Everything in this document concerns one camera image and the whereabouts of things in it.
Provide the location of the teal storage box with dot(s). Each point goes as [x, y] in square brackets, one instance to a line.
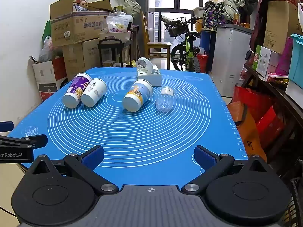
[297, 56]

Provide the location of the white and red cardboard box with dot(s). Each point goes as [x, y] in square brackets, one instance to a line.
[47, 78]

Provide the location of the red shopping bag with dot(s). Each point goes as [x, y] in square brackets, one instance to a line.
[260, 113]

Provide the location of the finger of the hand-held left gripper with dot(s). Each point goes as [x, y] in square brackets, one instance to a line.
[35, 140]
[6, 126]

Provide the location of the tall cardboard box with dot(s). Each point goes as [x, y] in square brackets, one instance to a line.
[279, 26]

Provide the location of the brown cardboard box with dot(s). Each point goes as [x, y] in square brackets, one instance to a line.
[80, 56]

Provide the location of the green and white box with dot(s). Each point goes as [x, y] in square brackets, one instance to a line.
[261, 61]

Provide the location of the black utility cart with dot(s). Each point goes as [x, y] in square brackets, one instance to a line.
[113, 52]

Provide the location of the white paper cup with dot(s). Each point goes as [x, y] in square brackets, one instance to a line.
[94, 92]

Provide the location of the blue silicone mat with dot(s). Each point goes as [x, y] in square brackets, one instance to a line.
[142, 134]

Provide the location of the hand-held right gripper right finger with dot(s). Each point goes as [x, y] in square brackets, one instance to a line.
[203, 158]

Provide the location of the dark wooden shelf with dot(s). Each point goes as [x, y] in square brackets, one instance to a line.
[286, 104]

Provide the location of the translucent plastic bag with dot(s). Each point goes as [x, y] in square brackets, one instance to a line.
[47, 49]

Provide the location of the clear plastic container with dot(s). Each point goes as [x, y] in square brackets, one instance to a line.
[119, 22]

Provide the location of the clear plastic cup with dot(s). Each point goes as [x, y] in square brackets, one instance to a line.
[165, 102]

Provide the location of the blue and yellow paper cup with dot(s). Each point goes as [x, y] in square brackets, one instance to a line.
[137, 94]

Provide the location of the dark red hanging garment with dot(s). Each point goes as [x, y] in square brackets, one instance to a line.
[259, 21]

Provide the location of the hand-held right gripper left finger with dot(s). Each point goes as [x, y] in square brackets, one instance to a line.
[93, 158]

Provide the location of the white small box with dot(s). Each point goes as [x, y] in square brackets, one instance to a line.
[153, 79]

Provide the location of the pale green curtain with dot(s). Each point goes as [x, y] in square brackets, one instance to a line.
[234, 0]
[129, 1]

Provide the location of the white chest freezer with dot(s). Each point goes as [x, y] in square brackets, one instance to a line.
[229, 56]

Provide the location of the large open cardboard box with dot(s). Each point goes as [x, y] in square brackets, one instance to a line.
[75, 27]

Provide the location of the wooden chair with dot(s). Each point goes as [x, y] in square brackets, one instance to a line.
[158, 46]

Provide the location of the green and black bicycle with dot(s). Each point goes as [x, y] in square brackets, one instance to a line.
[187, 49]

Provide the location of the patterned fabric bag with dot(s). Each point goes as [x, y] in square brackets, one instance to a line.
[214, 15]

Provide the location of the purple paper cup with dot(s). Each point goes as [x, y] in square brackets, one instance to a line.
[75, 88]

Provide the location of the red bucket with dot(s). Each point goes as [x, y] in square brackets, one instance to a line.
[203, 62]

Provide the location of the black mesh basket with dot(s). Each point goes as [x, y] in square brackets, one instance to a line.
[294, 201]

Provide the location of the blue barrel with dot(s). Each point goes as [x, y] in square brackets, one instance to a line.
[205, 41]

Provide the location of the orange paper bag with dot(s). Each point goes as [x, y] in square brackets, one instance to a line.
[248, 134]

